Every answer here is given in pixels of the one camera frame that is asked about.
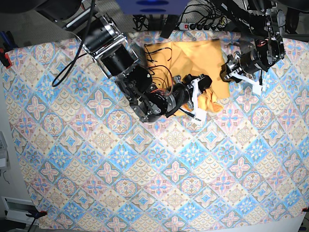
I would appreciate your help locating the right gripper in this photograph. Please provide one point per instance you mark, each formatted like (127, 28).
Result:
(187, 91)

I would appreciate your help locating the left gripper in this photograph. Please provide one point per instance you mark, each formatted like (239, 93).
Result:
(238, 64)

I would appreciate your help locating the yellow T-shirt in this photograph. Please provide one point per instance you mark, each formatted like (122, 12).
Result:
(166, 60)

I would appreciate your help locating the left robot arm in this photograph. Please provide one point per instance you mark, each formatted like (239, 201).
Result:
(259, 21)

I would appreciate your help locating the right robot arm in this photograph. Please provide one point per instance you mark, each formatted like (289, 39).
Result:
(100, 38)

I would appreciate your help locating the white power strip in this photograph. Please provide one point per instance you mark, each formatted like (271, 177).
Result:
(191, 26)

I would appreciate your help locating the black table clamp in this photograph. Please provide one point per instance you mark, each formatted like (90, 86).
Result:
(169, 26)

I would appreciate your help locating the patterned blue tile tablecloth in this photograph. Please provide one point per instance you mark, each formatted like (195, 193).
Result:
(79, 153)

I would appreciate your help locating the red clamp left edge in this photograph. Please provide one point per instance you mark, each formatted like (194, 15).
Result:
(4, 58)

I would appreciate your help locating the orange black clamp bottom left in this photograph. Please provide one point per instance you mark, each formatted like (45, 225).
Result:
(36, 214)

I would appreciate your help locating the purple camera mount housing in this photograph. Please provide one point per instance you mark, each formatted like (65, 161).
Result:
(152, 7)

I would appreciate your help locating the white rail box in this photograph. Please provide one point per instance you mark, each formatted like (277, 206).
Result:
(17, 209)

